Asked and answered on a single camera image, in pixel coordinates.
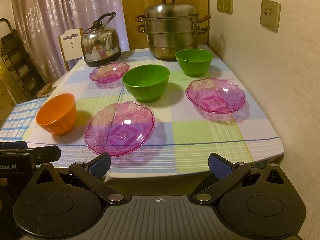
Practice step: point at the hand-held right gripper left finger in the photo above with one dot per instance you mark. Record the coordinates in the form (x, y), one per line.
(100, 166)

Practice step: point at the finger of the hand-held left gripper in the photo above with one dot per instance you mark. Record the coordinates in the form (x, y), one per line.
(13, 145)
(47, 153)

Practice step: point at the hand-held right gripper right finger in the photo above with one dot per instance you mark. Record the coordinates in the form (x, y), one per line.
(218, 166)

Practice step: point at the orange plastic bowl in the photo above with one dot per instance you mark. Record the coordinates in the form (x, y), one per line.
(56, 120)

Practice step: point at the pink glass plate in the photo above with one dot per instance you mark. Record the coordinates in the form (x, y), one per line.
(120, 130)
(108, 73)
(215, 97)

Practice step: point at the green plastic bowl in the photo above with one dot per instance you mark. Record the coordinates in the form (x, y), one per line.
(146, 87)
(193, 66)

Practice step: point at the blue white grid cloth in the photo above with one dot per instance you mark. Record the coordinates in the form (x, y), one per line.
(17, 120)

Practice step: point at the checked tablecloth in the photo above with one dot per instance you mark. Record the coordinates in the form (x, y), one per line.
(190, 130)

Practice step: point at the dark folding rack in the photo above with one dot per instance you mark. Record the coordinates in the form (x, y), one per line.
(17, 62)

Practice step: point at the white wooden chair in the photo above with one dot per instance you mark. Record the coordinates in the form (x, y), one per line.
(71, 47)

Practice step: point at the steel kettle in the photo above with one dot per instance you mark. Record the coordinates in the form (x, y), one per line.
(100, 45)

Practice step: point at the pink curtain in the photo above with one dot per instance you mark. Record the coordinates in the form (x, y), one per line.
(50, 10)

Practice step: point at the steel steamer pot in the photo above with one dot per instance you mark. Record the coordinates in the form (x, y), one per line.
(170, 30)

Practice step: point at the wooden door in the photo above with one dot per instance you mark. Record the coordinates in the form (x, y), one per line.
(135, 0)

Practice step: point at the beige wall outlet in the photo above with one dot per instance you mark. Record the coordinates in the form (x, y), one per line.
(270, 15)

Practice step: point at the beige wall switch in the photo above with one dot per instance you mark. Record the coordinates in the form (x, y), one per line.
(228, 4)
(220, 3)

